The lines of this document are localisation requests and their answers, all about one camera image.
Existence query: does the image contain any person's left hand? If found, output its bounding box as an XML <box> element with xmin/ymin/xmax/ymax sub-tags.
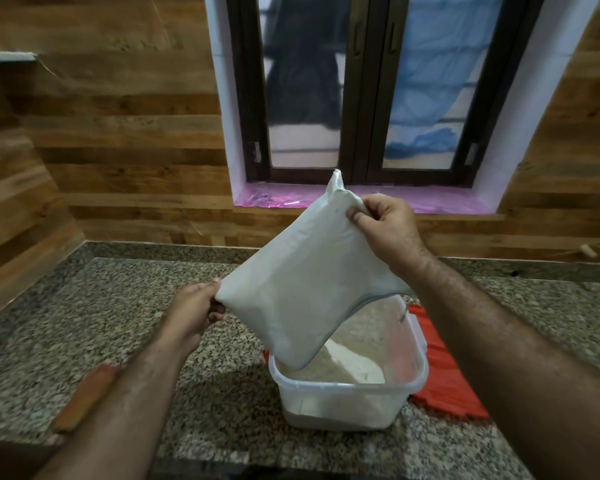
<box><xmin>162</xmin><ymin>278</ymin><xmax>227</xmax><ymax>351</ymax></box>

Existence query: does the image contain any person's right hand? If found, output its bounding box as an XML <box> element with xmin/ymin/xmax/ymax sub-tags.
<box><xmin>345</xmin><ymin>193</ymin><xmax>431</xmax><ymax>278</ymax></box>

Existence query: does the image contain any orange folded cleaning cloth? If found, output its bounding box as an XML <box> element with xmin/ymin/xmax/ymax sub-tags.
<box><xmin>52</xmin><ymin>363</ymin><xmax>123</xmax><ymax>435</ymax></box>

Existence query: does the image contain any clear plastic container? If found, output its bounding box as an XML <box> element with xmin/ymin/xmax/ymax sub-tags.
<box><xmin>268</xmin><ymin>294</ymin><xmax>430</xmax><ymax>431</ymax></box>

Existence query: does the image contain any white plastic flour bag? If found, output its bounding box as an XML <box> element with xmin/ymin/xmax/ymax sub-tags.
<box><xmin>215</xmin><ymin>169</ymin><xmax>413</xmax><ymax>371</ymax></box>

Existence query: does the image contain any person's right forearm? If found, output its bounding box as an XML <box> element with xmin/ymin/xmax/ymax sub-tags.
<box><xmin>409</xmin><ymin>254</ymin><xmax>600</xmax><ymax>480</ymax></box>

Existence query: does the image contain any person's left forearm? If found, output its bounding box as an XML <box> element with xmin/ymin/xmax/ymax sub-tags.
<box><xmin>35</xmin><ymin>339</ymin><xmax>191</xmax><ymax>480</ymax></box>

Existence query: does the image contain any dark framed window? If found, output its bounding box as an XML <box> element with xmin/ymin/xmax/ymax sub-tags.
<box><xmin>225</xmin><ymin>0</ymin><xmax>546</xmax><ymax>188</ymax></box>

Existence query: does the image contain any pink film on sill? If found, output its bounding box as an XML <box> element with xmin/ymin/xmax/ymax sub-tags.
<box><xmin>233</xmin><ymin>182</ymin><xmax>496</xmax><ymax>215</ymax></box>

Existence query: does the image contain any speckled granite countertop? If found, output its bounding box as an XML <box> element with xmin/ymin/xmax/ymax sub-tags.
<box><xmin>0</xmin><ymin>240</ymin><xmax>600</xmax><ymax>480</ymax></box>

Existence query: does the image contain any dark cloth outside window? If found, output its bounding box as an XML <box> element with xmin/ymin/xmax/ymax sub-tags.
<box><xmin>262</xmin><ymin>0</ymin><xmax>351</xmax><ymax>131</ymax></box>

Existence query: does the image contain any red plastic lid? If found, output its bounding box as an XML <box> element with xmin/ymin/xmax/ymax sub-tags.
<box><xmin>407</xmin><ymin>304</ymin><xmax>491</xmax><ymax>421</ymax></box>

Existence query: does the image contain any blue cloth outside window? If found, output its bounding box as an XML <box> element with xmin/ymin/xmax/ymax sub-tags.
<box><xmin>385</xmin><ymin>0</ymin><xmax>506</xmax><ymax>159</ymax></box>

